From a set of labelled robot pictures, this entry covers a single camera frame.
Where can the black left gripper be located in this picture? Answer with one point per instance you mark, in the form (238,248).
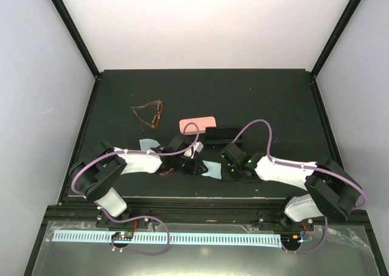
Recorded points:
(194,168)

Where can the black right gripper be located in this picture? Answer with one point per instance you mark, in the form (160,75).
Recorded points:
(225,175)

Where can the light blue cleaning cloth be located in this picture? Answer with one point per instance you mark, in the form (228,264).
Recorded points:
(213,169)

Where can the black glasses case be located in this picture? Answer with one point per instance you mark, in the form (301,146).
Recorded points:
(221,135)

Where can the red frame sunglasses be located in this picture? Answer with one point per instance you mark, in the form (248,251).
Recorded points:
(171,170)

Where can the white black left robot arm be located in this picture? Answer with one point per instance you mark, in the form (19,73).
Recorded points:
(94,176)

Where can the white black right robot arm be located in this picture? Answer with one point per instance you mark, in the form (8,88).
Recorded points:
(331,191)

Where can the pink glasses case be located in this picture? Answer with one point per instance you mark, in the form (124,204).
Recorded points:
(193,125)

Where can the right base circuit board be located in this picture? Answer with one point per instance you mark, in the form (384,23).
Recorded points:
(295,238)

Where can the base circuit board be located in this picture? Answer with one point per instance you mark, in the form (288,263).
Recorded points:
(122,236)
(295,238)

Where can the left base circuit board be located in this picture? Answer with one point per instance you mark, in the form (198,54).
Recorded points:
(122,236)

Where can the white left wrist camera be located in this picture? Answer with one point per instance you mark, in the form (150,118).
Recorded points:
(196,148)

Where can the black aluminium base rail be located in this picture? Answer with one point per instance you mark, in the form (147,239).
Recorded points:
(263,219)

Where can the white slotted cable duct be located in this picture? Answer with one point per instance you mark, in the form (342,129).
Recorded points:
(173,238)

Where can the right black frame post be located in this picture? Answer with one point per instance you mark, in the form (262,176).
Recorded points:
(335,35)

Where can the black frame post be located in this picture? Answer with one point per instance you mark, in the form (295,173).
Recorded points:
(76,36)
(335,35)

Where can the left black frame post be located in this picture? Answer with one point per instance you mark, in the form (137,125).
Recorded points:
(76,36)

